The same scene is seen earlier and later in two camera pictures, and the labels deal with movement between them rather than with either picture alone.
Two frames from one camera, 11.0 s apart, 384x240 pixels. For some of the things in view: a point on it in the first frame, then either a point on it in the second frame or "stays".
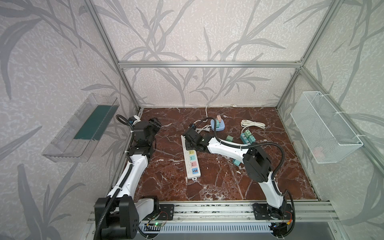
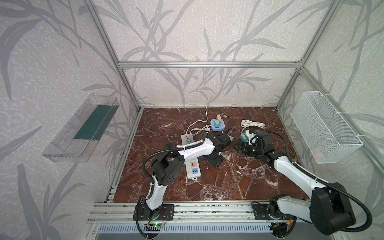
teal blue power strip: [245, 139] stays
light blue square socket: [222, 125] stays
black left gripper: [153, 124] -> [216, 159]
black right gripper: [190, 136] -> [245, 147]
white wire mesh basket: [326, 136] stays
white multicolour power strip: [192, 161] stays
